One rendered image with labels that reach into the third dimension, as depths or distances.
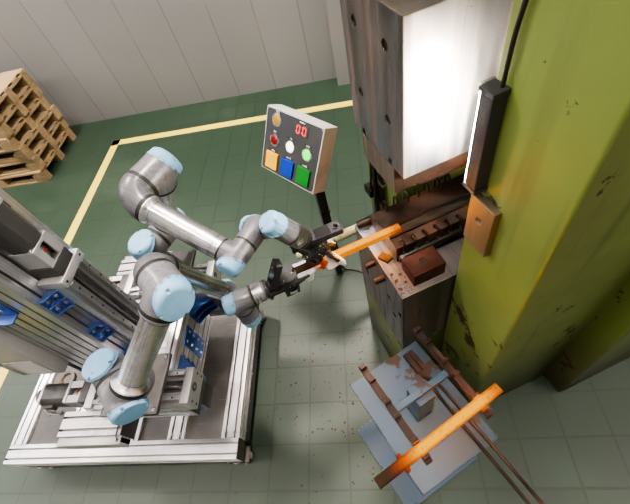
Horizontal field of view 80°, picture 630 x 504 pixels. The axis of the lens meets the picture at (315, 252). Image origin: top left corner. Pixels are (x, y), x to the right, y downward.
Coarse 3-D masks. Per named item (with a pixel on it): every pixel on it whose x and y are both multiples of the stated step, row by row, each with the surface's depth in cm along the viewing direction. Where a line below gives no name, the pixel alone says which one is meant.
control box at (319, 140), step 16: (272, 112) 162; (288, 112) 157; (272, 128) 165; (288, 128) 158; (304, 128) 152; (320, 128) 147; (336, 128) 150; (272, 144) 167; (304, 144) 155; (320, 144) 149; (304, 160) 157; (320, 160) 152; (320, 176) 158
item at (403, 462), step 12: (480, 396) 104; (492, 396) 103; (468, 408) 103; (480, 408) 102; (456, 420) 101; (432, 432) 101; (444, 432) 100; (420, 444) 100; (432, 444) 99; (396, 456) 99; (408, 456) 99; (420, 456) 98; (396, 468) 97; (408, 468) 97; (384, 480) 96
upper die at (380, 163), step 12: (372, 144) 110; (372, 156) 114; (456, 156) 108; (468, 156) 110; (384, 168) 109; (432, 168) 108; (444, 168) 110; (396, 180) 106; (408, 180) 108; (420, 180) 110
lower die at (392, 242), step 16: (464, 176) 147; (432, 192) 145; (448, 192) 142; (464, 192) 140; (384, 208) 145; (400, 208) 144; (416, 208) 141; (464, 208) 136; (384, 224) 139; (416, 224) 135; (432, 224) 135; (448, 224) 134; (384, 240) 142
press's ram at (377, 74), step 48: (384, 0) 72; (432, 0) 69; (480, 0) 71; (384, 48) 80; (432, 48) 74; (480, 48) 78; (384, 96) 89; (432, 96) 83; (384, 144) 101; (432, 144) 94
